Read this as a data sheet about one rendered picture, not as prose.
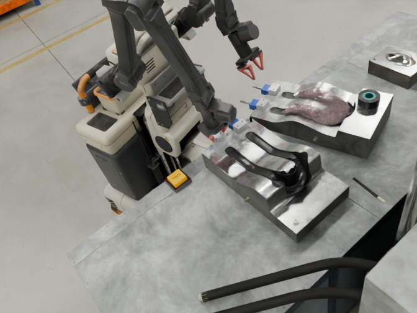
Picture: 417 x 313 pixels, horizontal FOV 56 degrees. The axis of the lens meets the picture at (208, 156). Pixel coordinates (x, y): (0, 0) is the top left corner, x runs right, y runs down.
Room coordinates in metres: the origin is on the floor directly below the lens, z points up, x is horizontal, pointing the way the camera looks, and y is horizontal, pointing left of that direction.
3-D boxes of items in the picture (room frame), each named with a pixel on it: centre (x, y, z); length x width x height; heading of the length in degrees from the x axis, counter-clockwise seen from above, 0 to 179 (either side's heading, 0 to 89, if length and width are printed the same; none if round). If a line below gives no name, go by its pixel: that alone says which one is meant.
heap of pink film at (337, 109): (1.16, -0.48, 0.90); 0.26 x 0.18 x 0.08; 43
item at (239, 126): (1.20, -0.14, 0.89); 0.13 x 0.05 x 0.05; 27
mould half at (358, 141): (1.16, -0.49, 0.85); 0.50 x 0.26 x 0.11; 43
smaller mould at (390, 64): (1.30, -0.92, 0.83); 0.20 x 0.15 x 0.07; 26
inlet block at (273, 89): (1.39, -0.33, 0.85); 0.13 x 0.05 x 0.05; 43
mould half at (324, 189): (0.93, -0.20, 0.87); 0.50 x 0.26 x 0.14; 26
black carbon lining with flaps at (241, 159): (0.94, -0.21, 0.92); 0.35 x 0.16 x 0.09; 26
